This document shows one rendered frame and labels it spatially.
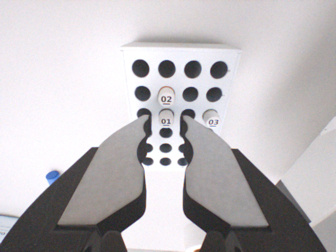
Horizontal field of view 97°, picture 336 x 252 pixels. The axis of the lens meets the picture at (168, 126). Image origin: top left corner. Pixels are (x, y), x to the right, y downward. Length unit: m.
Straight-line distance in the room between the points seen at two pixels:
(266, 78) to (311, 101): 0.06
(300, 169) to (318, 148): 0.25
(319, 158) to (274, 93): 1.65
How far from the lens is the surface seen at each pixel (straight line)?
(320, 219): 0.24
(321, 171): 2.01
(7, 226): 0.46
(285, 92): 0.20
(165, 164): 0.17
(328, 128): 1.57
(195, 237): 0.36
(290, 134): 0.24
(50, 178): 0.28
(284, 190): 0.80
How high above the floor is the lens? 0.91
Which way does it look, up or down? 57 degrees down
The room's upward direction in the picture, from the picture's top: 180 degrees clockwise
